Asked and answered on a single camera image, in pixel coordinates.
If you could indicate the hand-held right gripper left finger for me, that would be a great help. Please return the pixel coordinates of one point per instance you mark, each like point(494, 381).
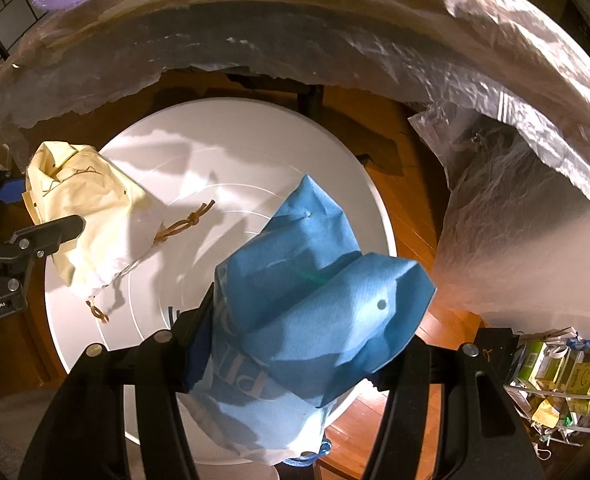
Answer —
point(198, 360)

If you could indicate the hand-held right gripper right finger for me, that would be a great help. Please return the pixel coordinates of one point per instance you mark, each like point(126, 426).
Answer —
point(410, 385)

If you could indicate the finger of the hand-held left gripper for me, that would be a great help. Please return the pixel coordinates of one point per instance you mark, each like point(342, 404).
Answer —
point(6, 192)
point(50, 232)

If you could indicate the white round bin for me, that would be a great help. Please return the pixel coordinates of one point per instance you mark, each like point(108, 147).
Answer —
point(235, 160)

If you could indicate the black box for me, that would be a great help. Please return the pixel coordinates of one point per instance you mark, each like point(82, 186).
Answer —
point(495, 355)

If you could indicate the yellow green carton box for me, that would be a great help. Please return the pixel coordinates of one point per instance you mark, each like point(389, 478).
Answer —
point(582, 379)

